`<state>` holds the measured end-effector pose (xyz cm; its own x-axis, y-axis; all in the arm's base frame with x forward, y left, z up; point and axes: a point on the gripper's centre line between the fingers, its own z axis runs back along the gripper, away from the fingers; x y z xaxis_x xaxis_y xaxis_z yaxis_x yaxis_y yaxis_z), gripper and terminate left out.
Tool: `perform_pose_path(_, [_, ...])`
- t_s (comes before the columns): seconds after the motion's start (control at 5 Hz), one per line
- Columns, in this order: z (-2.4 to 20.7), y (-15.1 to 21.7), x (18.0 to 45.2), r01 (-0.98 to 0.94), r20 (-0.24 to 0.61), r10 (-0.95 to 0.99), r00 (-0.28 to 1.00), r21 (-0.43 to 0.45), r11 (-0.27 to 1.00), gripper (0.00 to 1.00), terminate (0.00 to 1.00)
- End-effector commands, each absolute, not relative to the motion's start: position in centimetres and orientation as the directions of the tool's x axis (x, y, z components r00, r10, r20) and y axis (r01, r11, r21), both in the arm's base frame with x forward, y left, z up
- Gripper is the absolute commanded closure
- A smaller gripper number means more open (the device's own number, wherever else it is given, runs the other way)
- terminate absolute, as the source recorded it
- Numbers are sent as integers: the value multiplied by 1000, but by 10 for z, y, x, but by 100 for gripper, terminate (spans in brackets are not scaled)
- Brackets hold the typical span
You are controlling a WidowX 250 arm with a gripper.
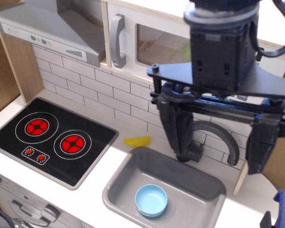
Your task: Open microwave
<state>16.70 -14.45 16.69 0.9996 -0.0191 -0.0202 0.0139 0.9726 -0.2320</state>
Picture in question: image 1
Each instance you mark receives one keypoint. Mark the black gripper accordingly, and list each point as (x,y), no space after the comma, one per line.
(223,79)

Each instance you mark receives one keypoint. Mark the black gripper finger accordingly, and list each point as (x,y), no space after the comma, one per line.
(261,141)

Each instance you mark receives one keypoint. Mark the white toy microwave door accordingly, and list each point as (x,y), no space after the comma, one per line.
(151,35)

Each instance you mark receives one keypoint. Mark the grey microwave door handle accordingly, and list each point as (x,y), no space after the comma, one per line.
(117,25)

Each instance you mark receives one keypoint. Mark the green toy pear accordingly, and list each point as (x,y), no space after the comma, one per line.
(186,53)

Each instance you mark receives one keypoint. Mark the yellow toy banana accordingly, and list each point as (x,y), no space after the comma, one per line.
(137,141)

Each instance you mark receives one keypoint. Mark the dark grey toy faucet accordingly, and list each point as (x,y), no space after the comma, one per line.
(194,151)

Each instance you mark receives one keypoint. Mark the black object bottom right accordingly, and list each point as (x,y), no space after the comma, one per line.
(266,220)

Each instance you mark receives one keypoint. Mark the grey toy sink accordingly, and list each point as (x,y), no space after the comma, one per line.
(194,198)

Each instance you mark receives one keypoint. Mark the light blue bowl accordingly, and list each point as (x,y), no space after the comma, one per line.
(151,200)

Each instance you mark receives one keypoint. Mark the black toy stovetop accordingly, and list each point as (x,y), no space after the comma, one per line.
(55,142)

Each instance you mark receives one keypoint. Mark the grey range hood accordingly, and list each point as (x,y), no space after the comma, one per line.
(52,24)

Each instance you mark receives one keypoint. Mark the white toy oven front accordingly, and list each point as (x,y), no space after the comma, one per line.
(9,191)

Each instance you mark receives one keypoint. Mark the grey oven door handle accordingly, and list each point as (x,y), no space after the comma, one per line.
(33,216)

